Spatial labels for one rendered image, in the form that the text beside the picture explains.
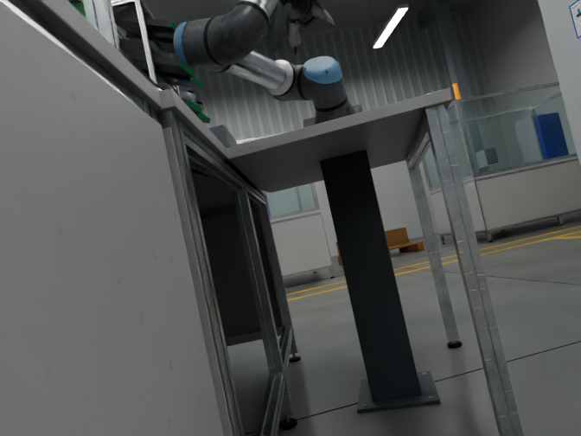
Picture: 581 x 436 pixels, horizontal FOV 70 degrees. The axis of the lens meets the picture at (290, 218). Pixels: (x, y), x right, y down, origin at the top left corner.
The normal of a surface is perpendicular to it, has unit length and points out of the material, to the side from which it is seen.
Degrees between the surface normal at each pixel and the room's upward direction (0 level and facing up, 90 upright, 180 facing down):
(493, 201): 90
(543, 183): 90
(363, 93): 90
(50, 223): 90
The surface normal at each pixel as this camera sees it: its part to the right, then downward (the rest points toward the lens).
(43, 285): 0.98, -0.22
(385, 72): 0.12, -0.08
